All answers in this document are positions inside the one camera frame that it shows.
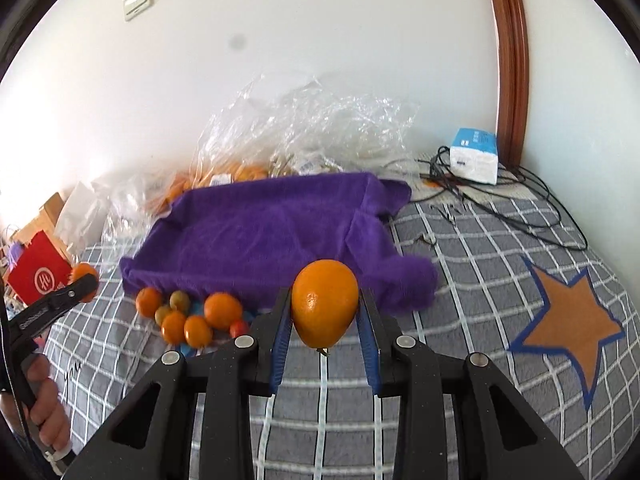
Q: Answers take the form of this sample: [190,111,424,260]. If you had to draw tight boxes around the white wall switch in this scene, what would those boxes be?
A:
[122,0,153,22]

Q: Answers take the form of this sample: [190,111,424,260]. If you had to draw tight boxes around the black cable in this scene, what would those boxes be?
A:
[380,145,589,252]

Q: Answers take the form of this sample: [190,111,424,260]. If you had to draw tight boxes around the blue plastic sheet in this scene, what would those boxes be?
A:
[180,301,256,356]

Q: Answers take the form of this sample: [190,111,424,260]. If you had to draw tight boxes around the red paper bag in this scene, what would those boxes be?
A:
[8,231,72,306]

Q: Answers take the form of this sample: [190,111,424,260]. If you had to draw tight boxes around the clear plastic bag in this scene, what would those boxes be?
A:
[190,74,420,183]

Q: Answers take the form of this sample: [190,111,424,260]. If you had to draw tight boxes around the person's left hand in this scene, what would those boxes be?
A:
[23,354,70,452]

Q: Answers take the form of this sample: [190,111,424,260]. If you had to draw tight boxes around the brown wooden door frame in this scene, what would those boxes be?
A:
[491,0,529,167]

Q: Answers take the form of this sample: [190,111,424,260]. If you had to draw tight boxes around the white plastic bag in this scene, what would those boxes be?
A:
[54,182,107,261]

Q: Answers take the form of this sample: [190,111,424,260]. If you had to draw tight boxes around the cardboard box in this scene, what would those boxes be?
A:
[12,193,64,244]

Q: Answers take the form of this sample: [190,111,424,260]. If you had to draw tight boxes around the orange mandarin front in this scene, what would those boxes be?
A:
[184,315,214,350]

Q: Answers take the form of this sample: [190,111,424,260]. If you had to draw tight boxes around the purple towel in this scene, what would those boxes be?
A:
[119,172,438,314]

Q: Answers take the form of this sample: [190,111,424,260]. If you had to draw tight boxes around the bag of oranges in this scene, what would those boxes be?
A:
[145,160,270,214]

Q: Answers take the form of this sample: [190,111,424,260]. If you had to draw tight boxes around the small red tomato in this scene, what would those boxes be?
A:
[229,318,250,338]

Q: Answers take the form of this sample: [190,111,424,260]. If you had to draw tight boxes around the oval orange kumquat fruit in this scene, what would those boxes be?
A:
[291,259,359,354]

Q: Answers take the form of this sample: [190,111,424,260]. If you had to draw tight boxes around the blue white tissue pack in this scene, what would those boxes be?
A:
[449,128,499,185]

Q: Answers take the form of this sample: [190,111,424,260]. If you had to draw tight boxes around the greenish small fruit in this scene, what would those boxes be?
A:
[154,304,172,327]
[169,290,191,315]

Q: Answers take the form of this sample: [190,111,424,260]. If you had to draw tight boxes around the orange mandarin round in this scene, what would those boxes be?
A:
[204,292,243,332]

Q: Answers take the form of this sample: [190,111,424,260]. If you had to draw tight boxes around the grey checked star bedsheet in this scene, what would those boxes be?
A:
[46,200,639,479]

